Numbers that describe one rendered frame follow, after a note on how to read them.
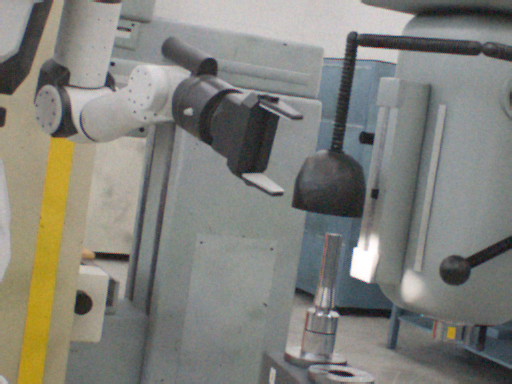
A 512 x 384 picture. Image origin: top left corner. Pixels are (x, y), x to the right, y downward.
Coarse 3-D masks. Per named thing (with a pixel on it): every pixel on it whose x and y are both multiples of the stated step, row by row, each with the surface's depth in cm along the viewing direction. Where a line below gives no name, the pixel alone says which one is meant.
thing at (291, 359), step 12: (288, 348) 157; (300, 348) 159; (264, 360) 158; (276, 360) 154; (288, 360) 154; (300, 360) 152; (312, 360) 152; (324, 360) 153; (336, 360) 154; (264, 372) 158; (276, 372) 153; (288, 372) 149; (300, 372) 149; (312, 372) 145; (324, 372) 146; (336, 372) 148; (348, 372) 148; (360, 372) 149
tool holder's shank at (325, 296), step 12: (336, 240) 154; (324, 252) 155; (336, 252) 154; (324, 264) 154; (336, 264) 154; (324, 276) 154; (336, 276) 155; (324, 288) 154; (324, 300) 154; (324, 312) 154
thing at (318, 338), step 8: (312, 320) 154; (304, 328) 155; (312, 328) 154; (320, 328) 153; (328, 328) 154; (336, 328) 155; (304, 336) 155; (312, 336) 154; (320, 336) 153; (328, 336) 154; (304, 344) 154; (312, 344) 154; (320, 344) 154; (328, 344) 154; (304, 352) 154; (312, 352) 154; (320, 352) 154; (328, 352) 154
